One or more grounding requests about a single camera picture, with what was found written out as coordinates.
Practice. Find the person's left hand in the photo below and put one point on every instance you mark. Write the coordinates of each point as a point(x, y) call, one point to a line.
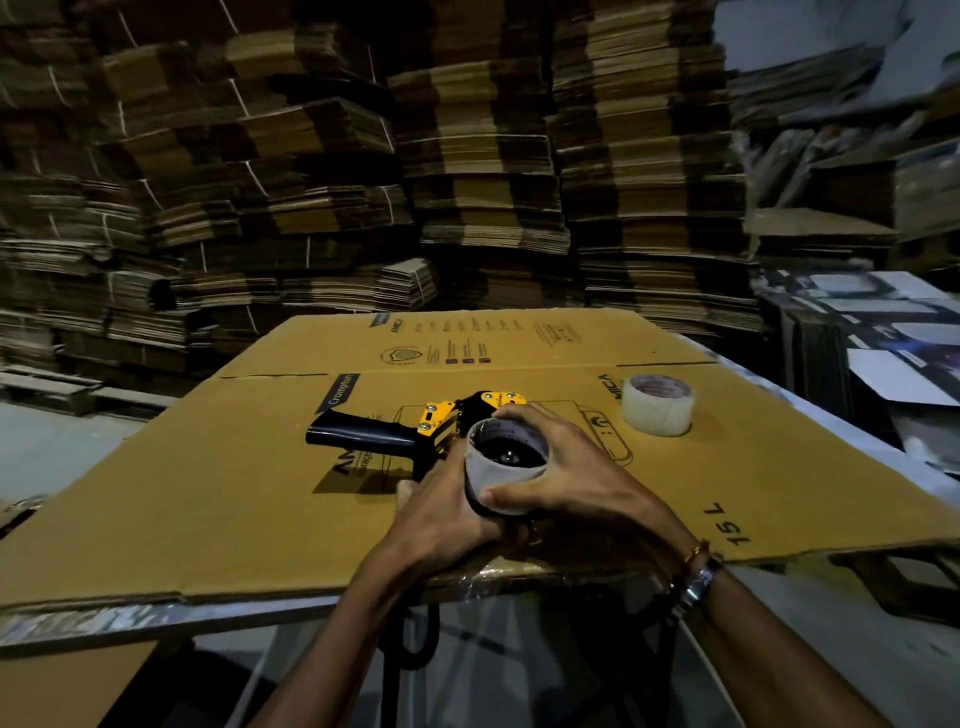
point(435, 525)

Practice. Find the person's right hand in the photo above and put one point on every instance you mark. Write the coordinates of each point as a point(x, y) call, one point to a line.
point(600, 487)

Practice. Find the person's left thumb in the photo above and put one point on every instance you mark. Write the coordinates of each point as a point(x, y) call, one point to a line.
point(450, 469)

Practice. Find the person's right thumb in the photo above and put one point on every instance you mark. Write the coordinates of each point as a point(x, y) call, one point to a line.
point(510, 495)

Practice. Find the tape roll with white core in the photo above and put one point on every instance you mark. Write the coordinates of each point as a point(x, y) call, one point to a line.
point(487, 469)

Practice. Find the black yellow tape dispenser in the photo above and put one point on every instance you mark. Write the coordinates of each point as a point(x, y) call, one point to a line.
point(360, 433)

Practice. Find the person's left forearm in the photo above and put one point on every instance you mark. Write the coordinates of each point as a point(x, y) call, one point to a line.
point(337, 645)

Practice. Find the person's right forearm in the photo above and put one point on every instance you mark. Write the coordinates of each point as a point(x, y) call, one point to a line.
point(780, 652)

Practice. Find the clear packing tape roll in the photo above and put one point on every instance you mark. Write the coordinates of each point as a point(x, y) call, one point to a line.
point(658, 409)

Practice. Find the silver wristwatch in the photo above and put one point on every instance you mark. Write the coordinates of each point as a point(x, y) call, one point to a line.
point(699, 581)

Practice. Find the flattened printed cardboard box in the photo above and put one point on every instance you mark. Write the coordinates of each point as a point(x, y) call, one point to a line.
point(225, 487)

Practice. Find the stacks of flattened cardboard boxes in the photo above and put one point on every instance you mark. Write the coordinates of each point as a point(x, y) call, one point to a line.
point(337, 172)

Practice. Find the pile of white printed cartons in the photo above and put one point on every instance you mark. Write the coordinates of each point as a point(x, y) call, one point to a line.
point(870, 352)

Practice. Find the wooden pallet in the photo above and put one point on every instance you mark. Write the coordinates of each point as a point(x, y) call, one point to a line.
point(67, 386)

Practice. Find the plain brown cardboard sheet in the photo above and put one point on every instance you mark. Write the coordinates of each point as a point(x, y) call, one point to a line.
point(67, 686)

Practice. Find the black table leg frame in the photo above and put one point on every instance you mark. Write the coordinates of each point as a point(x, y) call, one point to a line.
point(409, 652)

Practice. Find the metal table edge rail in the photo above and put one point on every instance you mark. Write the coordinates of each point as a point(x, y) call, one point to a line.
point(150, 619)

